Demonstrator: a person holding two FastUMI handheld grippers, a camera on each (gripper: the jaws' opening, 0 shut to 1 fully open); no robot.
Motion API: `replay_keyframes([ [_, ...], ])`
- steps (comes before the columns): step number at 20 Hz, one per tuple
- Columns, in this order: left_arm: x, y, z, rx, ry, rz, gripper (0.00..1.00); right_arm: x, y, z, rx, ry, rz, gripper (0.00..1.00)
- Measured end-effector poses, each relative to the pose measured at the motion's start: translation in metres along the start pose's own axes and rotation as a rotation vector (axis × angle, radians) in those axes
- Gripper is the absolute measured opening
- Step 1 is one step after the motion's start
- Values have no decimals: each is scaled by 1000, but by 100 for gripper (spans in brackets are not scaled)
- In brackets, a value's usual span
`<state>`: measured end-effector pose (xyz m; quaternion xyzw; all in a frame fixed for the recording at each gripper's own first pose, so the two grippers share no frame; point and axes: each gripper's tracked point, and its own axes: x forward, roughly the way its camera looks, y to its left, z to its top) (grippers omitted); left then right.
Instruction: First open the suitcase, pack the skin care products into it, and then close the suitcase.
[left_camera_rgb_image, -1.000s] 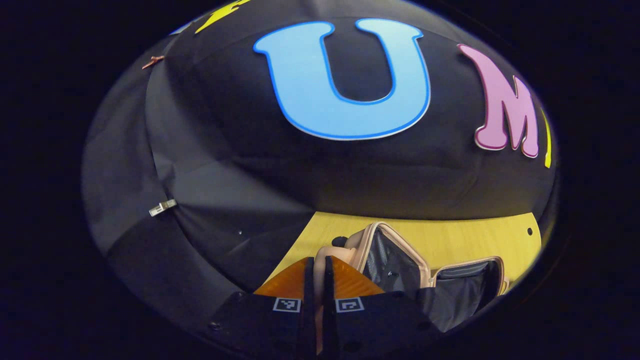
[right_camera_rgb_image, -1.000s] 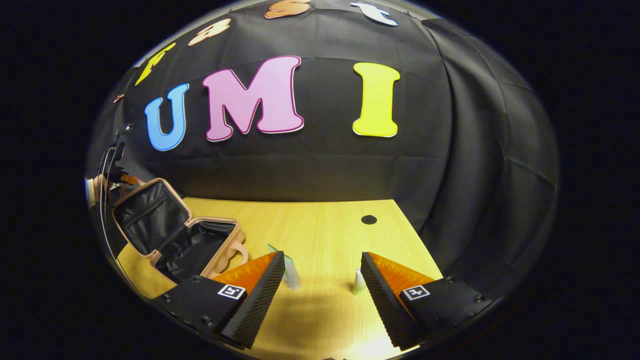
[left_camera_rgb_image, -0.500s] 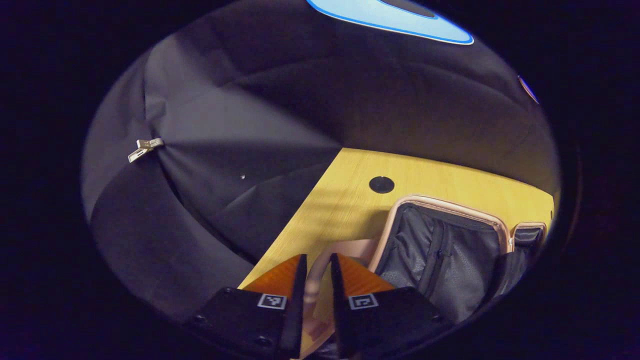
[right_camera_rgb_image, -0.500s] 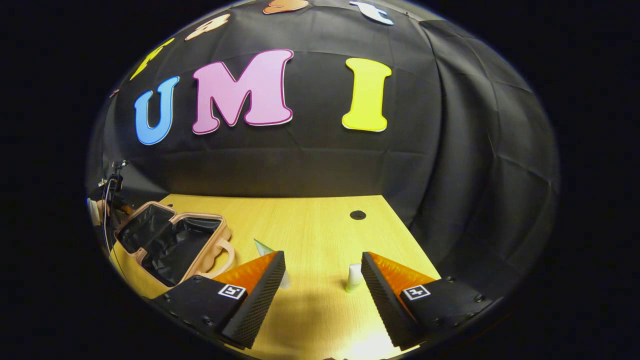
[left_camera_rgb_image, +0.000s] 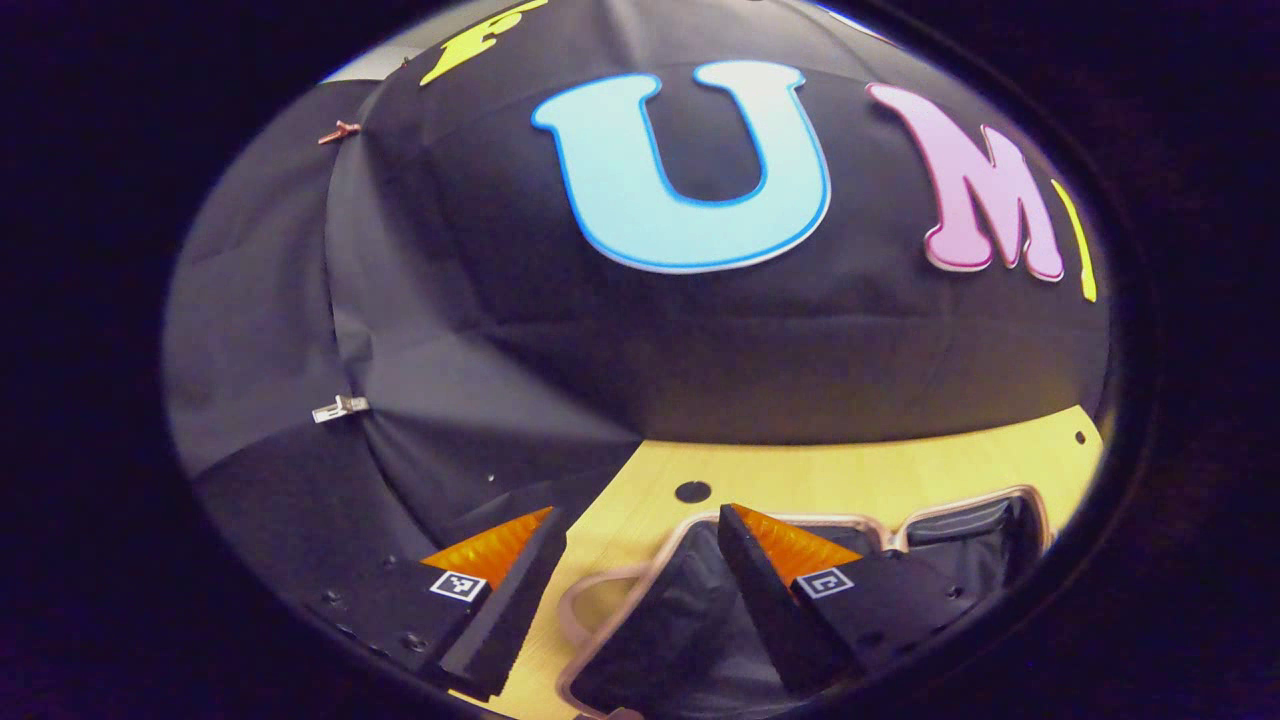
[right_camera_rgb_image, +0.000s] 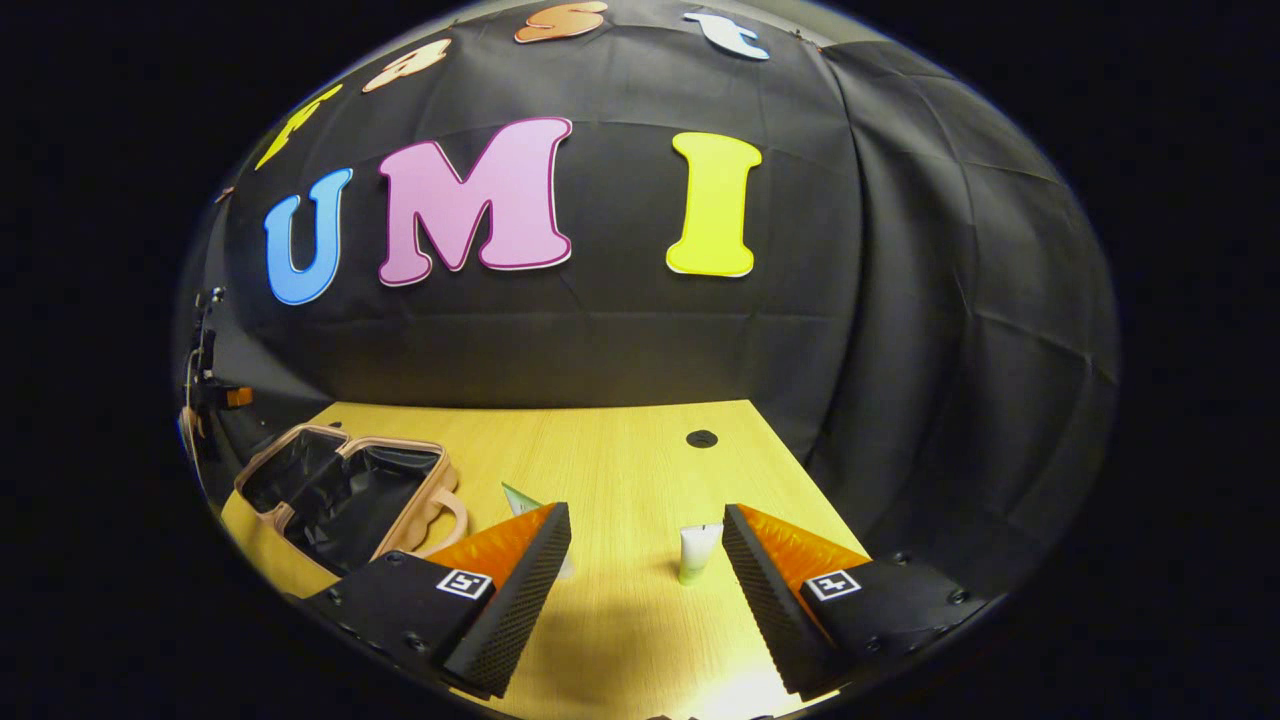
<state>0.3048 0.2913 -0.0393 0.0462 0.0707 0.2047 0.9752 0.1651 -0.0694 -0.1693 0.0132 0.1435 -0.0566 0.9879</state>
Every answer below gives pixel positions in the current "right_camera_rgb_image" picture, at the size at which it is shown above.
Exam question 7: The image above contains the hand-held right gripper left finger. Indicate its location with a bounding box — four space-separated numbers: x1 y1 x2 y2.
303 502 572 699

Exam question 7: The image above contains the black backdrop cloth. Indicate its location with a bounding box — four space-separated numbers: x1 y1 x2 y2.
175 0 1121 601

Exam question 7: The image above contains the green and white cream tube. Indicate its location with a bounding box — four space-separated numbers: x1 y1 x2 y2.
501 483 576 581

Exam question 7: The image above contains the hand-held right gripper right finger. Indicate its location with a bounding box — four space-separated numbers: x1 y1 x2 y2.
722 504 991 699

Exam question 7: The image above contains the pink suitcase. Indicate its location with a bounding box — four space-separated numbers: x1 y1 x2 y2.
233 424 469 579

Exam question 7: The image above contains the small white cream tube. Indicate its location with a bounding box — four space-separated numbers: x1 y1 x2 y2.
679 523 724 587

